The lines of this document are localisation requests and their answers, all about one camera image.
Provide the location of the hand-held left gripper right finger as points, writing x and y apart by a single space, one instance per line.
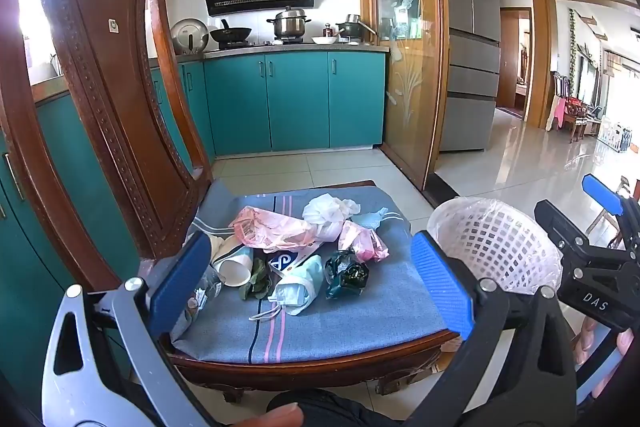
442 287

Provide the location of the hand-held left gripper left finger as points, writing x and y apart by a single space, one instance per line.
180 279

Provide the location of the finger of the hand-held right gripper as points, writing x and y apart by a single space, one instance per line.
602 193
560 224

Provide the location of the clear plastic bottle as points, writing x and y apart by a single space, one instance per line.
200 302

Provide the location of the white paper cup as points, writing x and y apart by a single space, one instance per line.
235 269

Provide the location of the white plastic mesh basket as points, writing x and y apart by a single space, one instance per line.
500 237

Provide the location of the green leaves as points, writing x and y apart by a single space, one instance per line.
257 279

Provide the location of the pink wrapper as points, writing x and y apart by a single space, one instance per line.
362 242

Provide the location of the dark green wrapper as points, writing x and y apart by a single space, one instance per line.
345 277

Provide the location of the light blue face mask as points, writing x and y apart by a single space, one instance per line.
370 219

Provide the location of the pink plastic bag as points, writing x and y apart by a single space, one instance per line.
270 232

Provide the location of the white blue printed packet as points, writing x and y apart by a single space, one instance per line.
282 261

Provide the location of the white tissue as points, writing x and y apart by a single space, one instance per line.
325 212

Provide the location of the person's right hand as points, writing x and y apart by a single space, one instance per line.
592 337

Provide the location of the person's left hand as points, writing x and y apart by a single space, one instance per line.
280 417

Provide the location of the white fence panels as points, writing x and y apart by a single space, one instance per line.
614 136

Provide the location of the blue striped seat cushion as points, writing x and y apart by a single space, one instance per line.
380 307

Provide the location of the wooden armchairs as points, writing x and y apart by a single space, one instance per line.
582 117

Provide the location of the pink hanging cloth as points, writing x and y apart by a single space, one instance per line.
557 112

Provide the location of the black door threshold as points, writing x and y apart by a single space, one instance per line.
442 192

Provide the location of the green vine garland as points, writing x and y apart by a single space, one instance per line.
573 52

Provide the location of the dark cloth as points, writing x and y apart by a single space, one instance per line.
340 409

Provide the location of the brown room door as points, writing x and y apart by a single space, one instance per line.
510 57

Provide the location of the grey refrigerator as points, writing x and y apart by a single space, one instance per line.
470 72

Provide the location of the carved wooden chair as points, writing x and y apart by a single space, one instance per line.
120 107

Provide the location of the teal base cabinets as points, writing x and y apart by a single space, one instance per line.
295 102

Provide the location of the wood framed glass sliding door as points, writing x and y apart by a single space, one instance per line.
405 57

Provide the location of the round steel pot lid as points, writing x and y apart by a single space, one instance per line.
189 36

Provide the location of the black wok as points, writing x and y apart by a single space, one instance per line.
230 34

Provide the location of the dark cooking pot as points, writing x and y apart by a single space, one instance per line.
350 29

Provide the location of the stainless steel pot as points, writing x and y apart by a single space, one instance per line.
289 24

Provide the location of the small red jar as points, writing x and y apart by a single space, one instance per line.
328 30

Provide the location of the wooden door frame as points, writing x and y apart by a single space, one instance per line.
540 57

